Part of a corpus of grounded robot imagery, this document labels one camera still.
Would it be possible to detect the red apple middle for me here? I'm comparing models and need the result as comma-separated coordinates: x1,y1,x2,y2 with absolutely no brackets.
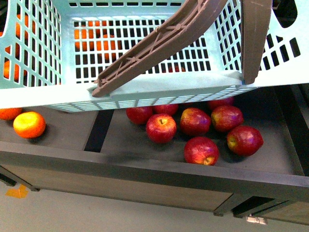
180,107,211,136

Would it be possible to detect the dark wooden display shelf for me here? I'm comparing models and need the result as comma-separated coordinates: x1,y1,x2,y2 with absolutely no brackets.
0,85,309,225

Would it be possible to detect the orange fruit front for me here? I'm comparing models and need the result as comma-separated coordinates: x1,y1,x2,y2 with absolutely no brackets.
13,111,46,139

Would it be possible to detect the red apple back left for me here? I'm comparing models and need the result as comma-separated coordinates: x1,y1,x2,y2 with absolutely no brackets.
126,106,153,125

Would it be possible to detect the red apple upper right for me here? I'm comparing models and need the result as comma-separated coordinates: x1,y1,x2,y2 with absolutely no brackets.
211,105,244,132

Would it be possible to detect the red apple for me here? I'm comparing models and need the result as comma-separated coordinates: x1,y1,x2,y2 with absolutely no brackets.
126,106,153,125
184,137,219,166
180,107,211,136
207,97,235,111
227,126,264,157
211,105,244,132
153,104,179,116

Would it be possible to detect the metal shelf label clip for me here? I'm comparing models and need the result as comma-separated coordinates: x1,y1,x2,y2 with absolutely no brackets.
245,216,268,225

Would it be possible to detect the light blue plastic basket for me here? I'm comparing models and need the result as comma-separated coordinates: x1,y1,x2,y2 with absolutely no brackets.
0,0,309,112

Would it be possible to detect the red apple back centre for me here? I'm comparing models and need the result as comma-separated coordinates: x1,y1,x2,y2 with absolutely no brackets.
153,104,179,116

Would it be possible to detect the red apple front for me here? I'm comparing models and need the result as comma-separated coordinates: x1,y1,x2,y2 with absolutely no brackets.
184,137,219,166

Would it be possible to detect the orange fruit edge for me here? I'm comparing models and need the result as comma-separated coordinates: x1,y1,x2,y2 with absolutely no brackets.
0,108,23,120

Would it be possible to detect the red apple back right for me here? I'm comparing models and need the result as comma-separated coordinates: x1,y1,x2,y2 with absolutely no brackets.
207,97,235,111

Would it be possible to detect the brown basket handle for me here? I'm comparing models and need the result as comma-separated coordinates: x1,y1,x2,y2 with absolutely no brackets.
92,0,272,97

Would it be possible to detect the red apple centre stem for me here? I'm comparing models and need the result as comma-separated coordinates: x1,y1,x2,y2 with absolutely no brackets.
146,114,177,144

